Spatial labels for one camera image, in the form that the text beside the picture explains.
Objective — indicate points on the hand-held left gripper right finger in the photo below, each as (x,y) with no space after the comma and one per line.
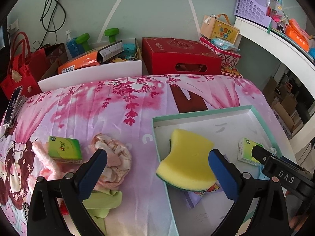
(221,174)

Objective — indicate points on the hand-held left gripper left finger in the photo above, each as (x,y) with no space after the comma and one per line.
(91,174)

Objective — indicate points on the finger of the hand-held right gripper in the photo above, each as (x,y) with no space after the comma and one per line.
(259,153)

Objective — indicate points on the green tissue packet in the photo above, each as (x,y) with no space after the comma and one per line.
(246,150)
(64,148)

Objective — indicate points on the light green cloth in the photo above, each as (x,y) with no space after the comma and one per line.
(103,201)

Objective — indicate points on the peach pink cloth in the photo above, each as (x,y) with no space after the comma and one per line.
(115,152)

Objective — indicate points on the yellow green sponge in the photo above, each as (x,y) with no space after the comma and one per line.
(187,157)

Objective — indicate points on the white tray box teal rim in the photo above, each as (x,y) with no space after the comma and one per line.
(221,132)

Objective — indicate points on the pink white striped fluffy towel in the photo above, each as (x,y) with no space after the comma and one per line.
(43,152)

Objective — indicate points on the pile of cardboard boxes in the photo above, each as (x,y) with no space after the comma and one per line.
(283,103)

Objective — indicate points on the pink floral printed bed sheet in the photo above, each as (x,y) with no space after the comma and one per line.
(98,118)

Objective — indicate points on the red gold ornament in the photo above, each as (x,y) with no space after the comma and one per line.
(231,72)

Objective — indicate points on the white storage box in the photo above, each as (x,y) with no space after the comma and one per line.
(98,75)

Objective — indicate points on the red white patterned box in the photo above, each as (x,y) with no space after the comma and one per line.
(228,57)

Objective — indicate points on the smartphone on clip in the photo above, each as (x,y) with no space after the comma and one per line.
(13,103)

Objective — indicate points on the orange carton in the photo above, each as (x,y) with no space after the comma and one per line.
(78,64)

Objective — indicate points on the white desk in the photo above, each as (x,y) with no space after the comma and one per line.
(283,44)

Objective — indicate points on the light blue wipes packet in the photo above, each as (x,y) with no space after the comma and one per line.
(224,44)

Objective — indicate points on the red tote bag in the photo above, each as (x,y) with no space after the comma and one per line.
(22,78)

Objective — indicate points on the orange packet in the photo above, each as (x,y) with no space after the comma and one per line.
(297,34)

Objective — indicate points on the red gift box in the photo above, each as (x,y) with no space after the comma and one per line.
(172,54)

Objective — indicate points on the blue water bottle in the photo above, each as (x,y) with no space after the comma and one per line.
(72,45)

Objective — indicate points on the teal plastic toy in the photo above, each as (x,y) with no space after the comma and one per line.
(129,49)

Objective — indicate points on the green dumbbell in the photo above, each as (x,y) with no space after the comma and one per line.
(111,33)
(82,40)

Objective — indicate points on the pile of colourful stationery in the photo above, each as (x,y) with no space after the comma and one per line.
(276,9)

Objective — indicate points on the purple perforated file holder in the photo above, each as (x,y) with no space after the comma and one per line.
(248,5)

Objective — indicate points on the white wall socket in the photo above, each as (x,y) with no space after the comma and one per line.
(13,25)

